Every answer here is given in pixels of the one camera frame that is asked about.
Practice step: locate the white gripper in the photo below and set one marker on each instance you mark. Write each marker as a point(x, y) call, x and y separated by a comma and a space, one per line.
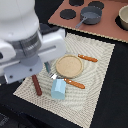
point(20, 59)

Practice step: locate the brown toy sausage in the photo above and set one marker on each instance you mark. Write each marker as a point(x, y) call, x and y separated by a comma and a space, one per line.
point(36, 84)

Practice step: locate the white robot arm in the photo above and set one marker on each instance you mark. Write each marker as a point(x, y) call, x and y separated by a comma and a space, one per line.
point(18, 20)

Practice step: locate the light blue cup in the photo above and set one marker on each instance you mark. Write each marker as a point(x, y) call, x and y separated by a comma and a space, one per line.
point(58, 89)

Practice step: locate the round tan plate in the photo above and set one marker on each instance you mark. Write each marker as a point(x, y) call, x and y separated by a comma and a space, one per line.
point(69, 66)

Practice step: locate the beige woven placemat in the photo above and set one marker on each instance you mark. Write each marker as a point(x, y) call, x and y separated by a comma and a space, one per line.
point(79, 104)

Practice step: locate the black stove burner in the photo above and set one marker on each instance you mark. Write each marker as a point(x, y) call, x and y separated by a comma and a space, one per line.
point(67, 14)
point(76, 2)
point(97, 4)

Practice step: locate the grey frying pan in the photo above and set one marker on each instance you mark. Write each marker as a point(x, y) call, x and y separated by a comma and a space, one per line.
point(90, 15)

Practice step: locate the pink toy stove board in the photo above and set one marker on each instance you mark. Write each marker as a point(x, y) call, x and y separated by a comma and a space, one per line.
point(107, 27)

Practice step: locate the beige bowl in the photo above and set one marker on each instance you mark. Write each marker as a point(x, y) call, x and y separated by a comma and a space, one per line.
point(123, 14)

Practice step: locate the fork with orange handle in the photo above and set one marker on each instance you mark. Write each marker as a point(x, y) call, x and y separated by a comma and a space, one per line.
point(71, 82)

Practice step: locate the knife with orange handle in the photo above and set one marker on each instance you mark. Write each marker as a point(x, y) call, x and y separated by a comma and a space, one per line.
point(87, 58)

